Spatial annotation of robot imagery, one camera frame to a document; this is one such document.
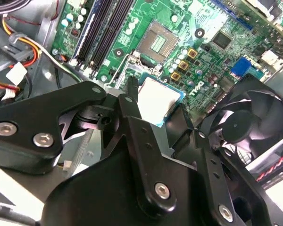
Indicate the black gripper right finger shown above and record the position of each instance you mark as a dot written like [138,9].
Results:
[212,179]

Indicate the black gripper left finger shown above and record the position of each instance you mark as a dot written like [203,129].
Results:
[26,110]

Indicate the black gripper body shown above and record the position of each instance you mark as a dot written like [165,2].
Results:
[96,195]

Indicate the silver CPU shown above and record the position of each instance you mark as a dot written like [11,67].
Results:
[158,99]

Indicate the metal socket cover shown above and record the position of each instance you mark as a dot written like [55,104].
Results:
[135,58]

